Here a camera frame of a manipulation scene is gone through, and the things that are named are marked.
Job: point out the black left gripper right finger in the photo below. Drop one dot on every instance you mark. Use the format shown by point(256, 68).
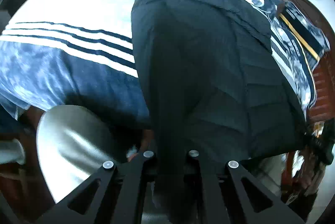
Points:
point(233, 195)

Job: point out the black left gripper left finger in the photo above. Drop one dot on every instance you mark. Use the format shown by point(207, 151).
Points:
point(114, 194)

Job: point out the black puffer jacket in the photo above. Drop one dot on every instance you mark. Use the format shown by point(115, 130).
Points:
point(211, 84)

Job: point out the grey round stool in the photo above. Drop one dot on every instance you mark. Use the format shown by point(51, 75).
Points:
point(72, 143)

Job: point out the white navy striped blanket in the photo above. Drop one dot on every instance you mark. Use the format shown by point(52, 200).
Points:
point(72, 52)

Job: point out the blue floral pillow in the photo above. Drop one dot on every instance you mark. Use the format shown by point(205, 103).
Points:
point(298, 42)

